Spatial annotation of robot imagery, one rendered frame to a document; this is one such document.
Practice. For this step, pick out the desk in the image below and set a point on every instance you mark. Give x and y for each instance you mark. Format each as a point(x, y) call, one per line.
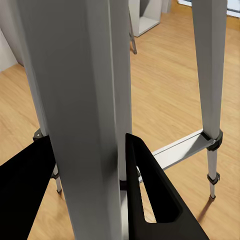
point(145, 14)

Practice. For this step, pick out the camera tripod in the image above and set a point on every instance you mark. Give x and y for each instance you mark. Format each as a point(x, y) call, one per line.
point(76, 55)

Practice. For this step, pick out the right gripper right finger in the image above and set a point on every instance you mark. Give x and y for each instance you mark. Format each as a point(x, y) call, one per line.
point(174, 220)

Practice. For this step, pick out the fixed window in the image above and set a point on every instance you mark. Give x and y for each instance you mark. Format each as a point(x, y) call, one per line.
point(233, 11)

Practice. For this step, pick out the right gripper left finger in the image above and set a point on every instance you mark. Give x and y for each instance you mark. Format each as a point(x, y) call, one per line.
point(23, 183)

